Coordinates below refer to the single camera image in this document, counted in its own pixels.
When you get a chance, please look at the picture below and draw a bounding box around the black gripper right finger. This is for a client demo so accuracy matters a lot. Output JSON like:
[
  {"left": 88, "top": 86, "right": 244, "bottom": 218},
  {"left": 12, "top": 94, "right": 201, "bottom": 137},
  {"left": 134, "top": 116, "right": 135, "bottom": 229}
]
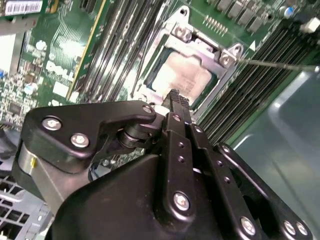
[{"left": 179, "top": 96, "right": 314, "bottom": 240}]

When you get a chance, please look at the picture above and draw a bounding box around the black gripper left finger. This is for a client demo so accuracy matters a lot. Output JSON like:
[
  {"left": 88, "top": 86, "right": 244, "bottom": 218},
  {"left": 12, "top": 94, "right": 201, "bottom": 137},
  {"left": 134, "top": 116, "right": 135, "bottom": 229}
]
[{"left": 11, "top": 89, "right": 198, "bottom": 226}]

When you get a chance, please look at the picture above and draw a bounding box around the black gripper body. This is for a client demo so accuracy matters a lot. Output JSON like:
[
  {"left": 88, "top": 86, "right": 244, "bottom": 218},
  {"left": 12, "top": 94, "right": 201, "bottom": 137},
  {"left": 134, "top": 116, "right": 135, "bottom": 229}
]
[{"left": 46, "top": 152, "right": 236, "bottom": 240}]

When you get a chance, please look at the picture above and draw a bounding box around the thin metal locking lever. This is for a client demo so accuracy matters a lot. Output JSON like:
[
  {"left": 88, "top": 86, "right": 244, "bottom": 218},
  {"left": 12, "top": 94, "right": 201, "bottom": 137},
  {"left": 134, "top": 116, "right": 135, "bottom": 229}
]
[
  {"left": 236, "top": 57, "right": 320, "bottom": 73},
  {"left": 129, "top": 13, "right": 163, "bottom": 99}
]

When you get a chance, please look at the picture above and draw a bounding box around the metal socket cover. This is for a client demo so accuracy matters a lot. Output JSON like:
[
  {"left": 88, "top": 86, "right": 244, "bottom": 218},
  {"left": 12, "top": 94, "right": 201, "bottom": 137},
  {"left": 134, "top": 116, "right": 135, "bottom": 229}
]
[{"left": 143, "top": 32, "right": 238, "bottom": 113}]

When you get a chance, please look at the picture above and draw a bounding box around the silver CPU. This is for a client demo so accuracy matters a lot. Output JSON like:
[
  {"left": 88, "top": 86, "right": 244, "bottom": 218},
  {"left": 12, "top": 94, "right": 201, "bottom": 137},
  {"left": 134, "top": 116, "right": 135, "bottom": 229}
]
[{"left": 146, "top": 48, "right": 215, "bottom": 103}]

